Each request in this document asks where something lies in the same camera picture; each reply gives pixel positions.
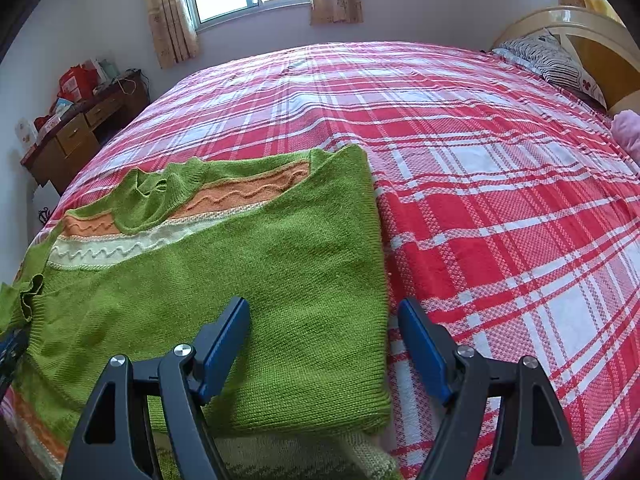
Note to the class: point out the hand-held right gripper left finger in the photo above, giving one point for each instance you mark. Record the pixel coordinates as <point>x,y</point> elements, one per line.
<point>227,340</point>

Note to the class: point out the green knitted sweater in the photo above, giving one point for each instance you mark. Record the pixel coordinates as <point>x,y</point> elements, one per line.
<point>275,270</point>

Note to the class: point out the white card with red print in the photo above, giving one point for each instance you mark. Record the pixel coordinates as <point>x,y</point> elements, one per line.
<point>26,134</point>

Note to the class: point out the red plaid bed sheet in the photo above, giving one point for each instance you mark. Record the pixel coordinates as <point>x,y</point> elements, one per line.
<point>500,210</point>

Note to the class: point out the brown wooden desk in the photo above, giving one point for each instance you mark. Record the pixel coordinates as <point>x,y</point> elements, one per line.
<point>75,135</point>

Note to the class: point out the cream and yellow headboard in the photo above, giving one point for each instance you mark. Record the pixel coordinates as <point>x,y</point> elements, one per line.
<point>600,40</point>

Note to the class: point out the small red box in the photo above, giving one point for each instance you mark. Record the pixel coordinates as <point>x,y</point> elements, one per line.
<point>46,122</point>

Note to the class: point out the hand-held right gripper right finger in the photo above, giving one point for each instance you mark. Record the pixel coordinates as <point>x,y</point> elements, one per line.
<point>422,350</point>

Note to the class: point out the white and teal bag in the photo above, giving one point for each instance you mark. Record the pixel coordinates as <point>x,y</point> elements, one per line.
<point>107,71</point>

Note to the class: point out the blue and white box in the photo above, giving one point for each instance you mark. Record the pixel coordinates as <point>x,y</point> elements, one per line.
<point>63,106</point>

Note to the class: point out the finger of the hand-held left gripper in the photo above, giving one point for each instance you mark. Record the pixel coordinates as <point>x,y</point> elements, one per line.
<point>12,349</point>

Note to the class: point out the red gift bag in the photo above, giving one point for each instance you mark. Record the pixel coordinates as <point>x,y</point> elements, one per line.
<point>75,85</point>

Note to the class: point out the striped pillow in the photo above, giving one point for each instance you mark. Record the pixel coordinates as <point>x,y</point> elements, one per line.
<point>555,62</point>

